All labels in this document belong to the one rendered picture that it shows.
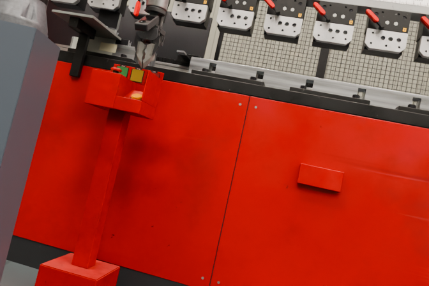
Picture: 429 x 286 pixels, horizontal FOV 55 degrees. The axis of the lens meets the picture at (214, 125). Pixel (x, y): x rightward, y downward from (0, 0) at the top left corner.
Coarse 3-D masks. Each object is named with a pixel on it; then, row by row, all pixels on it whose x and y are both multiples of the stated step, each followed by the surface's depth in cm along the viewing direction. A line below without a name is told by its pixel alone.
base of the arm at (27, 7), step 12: (0, 0) 98; (12, 0) 98; (24, 0) 99; (36, 0) 101; (0, 12) 96; (12, 12) 97; (24, 12) 99; (36, 12) 101; (24, 24) 98; (36, 24) 101
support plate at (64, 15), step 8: (64, 16) 161; (72, 16) 159; (80, 16) 156; (88, 16) 155; (88, 24) 166; (96, 24) 163; (104, 24) 164; (96, 32) 175; (104, 32) 172; (112, 32) 172; (120, 40) 180
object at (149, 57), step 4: (152, 44) 141; (148, 48) 142; (152, 48) 141; (148, 52) 142; (152, 52) 141; (148, 56) 142; (152, 56) 142; (144, 60) 142; (148, 60) 142; (152, 60) 145; (144, 64) 142
